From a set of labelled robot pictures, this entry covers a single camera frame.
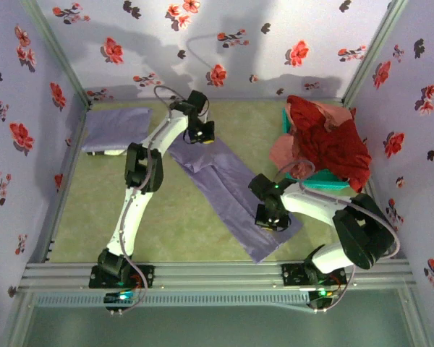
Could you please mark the purple t-shirt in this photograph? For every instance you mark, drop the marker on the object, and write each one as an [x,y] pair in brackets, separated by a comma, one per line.
[231,195]

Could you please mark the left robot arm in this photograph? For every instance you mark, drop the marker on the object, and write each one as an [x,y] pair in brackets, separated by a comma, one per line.
[130,217]

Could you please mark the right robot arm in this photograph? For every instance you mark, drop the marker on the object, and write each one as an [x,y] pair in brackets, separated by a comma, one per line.
[311,206]

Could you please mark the folded purple cloth stack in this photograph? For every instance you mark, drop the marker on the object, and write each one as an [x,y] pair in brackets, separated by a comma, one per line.
[115,126]

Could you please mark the pink t-shirt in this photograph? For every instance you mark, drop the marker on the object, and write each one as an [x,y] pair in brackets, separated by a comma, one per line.
[282,152]

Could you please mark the teal plastic basket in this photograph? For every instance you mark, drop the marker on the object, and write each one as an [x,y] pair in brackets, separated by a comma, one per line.
[325,184]

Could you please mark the red t-shirt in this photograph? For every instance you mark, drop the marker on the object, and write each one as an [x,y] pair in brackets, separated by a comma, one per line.
[329,144]

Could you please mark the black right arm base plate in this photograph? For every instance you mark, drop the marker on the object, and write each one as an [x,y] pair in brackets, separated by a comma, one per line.
[291,274]

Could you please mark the aluminium frame rail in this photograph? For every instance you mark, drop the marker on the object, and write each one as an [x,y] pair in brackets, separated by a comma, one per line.
[217,274]

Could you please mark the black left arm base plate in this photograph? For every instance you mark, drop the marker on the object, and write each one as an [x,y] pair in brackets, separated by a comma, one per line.
[144,276]

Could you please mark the aluminium side rail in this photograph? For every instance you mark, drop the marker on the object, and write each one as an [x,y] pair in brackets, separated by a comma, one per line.
[67,180]

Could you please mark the aluminium frame post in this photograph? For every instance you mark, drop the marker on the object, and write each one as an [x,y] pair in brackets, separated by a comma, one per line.
[58,54]
[372,54]

